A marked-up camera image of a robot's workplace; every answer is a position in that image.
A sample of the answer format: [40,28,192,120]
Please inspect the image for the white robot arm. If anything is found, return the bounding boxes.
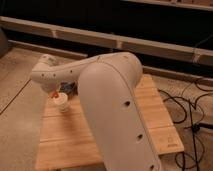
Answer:
[30,52,163,171]

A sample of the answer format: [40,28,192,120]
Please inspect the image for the wooden board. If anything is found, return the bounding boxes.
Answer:
[35,74,184,171]

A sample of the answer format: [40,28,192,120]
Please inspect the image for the wooden shelf rail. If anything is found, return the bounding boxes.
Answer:
[0,16,213,66]

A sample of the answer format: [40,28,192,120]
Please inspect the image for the orange pepper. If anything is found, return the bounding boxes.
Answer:
[51,93,59,98]

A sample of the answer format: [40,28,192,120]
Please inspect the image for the blue grey small object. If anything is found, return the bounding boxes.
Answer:
[61,83,77,94]

